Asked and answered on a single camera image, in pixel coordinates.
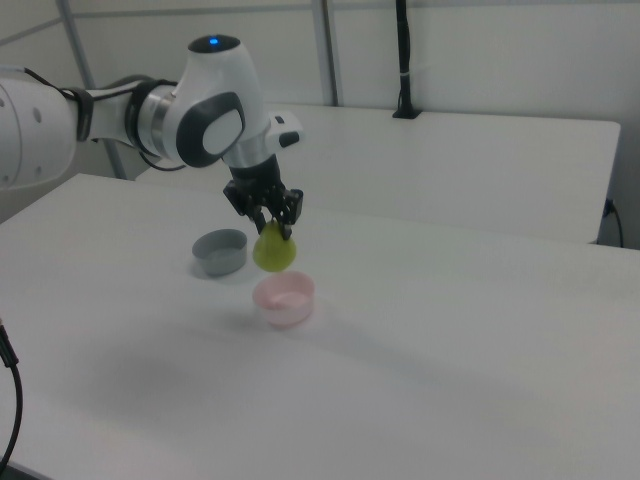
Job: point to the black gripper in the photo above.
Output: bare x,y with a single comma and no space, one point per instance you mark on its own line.
255,182

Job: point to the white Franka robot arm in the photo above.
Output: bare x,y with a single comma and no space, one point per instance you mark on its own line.
215,75

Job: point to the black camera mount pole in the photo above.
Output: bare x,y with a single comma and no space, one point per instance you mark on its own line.
404,60

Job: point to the grey plastic bowl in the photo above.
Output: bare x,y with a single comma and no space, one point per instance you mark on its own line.
220,262

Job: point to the green yellow pear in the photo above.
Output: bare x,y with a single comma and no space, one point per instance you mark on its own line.
275,252

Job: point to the pink plastic bowl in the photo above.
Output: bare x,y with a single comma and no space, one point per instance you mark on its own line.
285,312

